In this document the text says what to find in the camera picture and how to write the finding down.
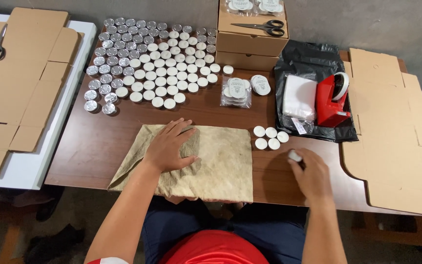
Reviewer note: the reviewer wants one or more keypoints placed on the person's left hand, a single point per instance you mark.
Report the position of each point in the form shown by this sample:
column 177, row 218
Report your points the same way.
column 167, row 150

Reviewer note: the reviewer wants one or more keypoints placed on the person's right hand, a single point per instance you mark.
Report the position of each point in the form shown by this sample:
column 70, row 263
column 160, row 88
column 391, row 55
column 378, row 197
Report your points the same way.
column 311, row 176

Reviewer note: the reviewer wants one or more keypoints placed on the person's right fingers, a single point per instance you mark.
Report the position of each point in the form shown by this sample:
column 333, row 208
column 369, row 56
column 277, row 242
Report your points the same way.
column 297, row 163

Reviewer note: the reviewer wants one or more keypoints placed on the single white tealight candle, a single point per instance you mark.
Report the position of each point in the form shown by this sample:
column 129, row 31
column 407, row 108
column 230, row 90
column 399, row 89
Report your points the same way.
column 274, row 143
column 271, row 132
column 282, row 136
column 295, row 156
column 259, row 131
column 261, row 143

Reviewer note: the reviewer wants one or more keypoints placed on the beige cloth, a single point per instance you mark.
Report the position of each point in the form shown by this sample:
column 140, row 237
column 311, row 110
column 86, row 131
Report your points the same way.
column 222, row 165

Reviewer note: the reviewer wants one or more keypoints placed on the small clear labelled bag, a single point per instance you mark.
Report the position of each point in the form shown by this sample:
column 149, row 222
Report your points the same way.
column 298, row 125

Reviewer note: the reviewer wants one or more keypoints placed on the stack of clear plastic bags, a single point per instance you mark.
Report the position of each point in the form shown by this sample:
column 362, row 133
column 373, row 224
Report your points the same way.
column 299, row 97

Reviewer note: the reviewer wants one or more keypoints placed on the red tape dispenser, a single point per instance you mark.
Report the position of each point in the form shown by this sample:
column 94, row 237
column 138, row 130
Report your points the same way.
column 331, row 101

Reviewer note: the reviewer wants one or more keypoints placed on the stack of round white labels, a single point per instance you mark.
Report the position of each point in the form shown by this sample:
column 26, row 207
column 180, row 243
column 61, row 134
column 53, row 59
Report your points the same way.
column 260, row 85

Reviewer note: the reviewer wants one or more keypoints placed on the person's navy shorts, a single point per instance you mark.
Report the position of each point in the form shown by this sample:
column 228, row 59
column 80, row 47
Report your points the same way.
column 233, row 223

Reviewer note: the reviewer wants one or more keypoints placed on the clear packet of tealights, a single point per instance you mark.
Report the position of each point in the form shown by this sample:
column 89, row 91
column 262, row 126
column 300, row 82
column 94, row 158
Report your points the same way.
column 240, row 5
column 236, row 91
column 271, row 6

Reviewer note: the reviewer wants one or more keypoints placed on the unfolded cardboard box blank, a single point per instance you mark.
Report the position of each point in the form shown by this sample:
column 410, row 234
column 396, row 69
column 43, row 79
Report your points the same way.
column 17, row 91
column 390, row 135

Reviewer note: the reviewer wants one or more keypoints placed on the black plastic bag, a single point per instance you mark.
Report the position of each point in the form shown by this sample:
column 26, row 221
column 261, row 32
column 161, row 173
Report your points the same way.
column 306, row 62

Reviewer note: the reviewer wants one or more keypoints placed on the flat-lying closed cardboard box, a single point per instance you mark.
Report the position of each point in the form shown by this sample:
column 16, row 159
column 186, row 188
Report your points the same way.
column 245, row 60

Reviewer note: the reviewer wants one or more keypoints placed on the person's red shirt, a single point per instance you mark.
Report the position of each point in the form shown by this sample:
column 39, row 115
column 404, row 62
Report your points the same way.
column 211, row 251

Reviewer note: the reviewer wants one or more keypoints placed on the large brown cardboard box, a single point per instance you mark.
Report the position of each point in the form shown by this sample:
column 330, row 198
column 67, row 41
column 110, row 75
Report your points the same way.
column 249, row 38

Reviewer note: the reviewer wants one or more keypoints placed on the group of white tealight candles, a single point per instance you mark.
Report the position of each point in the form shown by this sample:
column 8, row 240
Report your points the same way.
column 176, row 69

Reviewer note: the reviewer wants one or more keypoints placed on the group of empty silver cups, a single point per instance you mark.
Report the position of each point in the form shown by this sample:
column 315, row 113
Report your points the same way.
column 119, row 55

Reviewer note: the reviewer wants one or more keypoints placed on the white table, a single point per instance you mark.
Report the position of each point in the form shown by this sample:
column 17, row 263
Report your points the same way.
column 55, row 128

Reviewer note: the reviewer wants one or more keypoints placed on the black shoe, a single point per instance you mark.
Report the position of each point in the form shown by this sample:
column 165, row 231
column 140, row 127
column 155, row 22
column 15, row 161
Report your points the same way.
column 53, row 244

